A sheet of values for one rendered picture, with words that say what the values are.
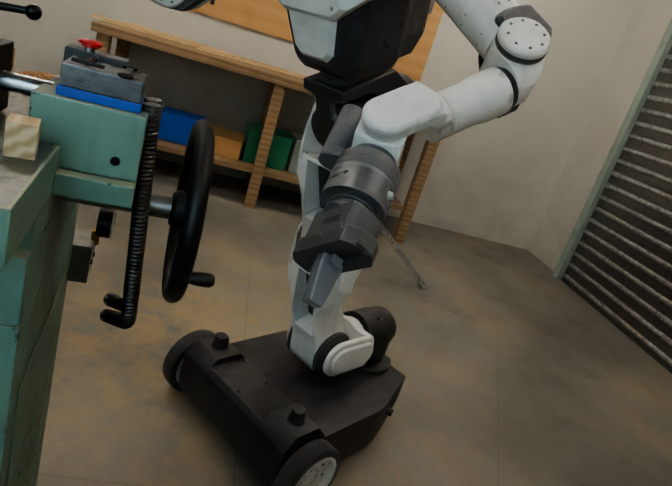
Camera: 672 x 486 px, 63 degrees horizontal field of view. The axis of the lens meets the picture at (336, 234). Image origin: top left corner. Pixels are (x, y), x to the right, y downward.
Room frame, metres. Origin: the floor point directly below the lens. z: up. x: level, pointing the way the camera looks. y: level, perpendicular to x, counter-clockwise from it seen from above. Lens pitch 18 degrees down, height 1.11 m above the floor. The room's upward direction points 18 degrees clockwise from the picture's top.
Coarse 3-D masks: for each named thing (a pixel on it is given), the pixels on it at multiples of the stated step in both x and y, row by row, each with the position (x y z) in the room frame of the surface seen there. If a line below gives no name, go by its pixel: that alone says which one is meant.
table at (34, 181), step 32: (0, 128) 0.64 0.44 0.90; (0, 160) 0.54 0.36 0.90; (32, 160) 0.57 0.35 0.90; (0, 192) 0.46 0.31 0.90; (32, 192) 0.52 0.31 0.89; (64, 192) 0.64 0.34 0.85; (96, 192) 0.65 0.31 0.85; (128, 192) 0.66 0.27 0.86; (0, 224) 0.43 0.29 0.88; (0, 256) 0.44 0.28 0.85
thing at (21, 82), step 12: (0, 48) 0.67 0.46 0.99; (12, 48) 0.72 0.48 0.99; (0, 60) 0.67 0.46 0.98; (0, 72) 0.68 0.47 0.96; (12, 72) 0.69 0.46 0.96; (0, 84) 0.67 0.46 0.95; (12, 84) 0.68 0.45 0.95; (24, 84) 0.68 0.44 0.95; (36, 84) 0.69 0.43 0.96; (0, 96) 0.69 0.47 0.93; (0, 108) 0.69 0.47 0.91
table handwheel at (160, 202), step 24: (192, 144) 0.88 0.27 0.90; (192, 168) 0.71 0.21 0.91; (192, 192) 0.69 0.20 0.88; (168, 216) 0.78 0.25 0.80; (192, 216) 0.68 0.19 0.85; (168, 240) 0.88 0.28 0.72; (192, 240) 0.67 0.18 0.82; (168, 264) 0.84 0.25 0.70; (192, 264) 0.68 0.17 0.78; (168, 288) 0.70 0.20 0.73
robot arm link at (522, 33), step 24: (456, 0) 0.96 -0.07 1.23; (480, 0) 0.93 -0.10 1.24; (504, 0) 0.93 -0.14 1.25; (456, 24) 0.98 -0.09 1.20; (480, 24) 0.92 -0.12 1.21; (504, 24) 0.86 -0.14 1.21; (528, 24) 0.87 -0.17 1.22; (480, 48) 0.93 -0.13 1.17; (504, 48) 0.84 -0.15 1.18; (528, 48) 0.83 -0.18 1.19
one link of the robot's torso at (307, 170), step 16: (304, 144) 1.34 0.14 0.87; (320, 144) 1.38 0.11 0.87; (304, 160) 1.33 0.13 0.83; (304, 176) 1.33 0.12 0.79; (320, 176) 1.36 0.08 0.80; (304, 192) 1.34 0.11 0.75; (320, 192) 1.37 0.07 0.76; (304, 208) 1.35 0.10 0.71; (320, 208) 1.39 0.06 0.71; (304, 224) 1.36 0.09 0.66
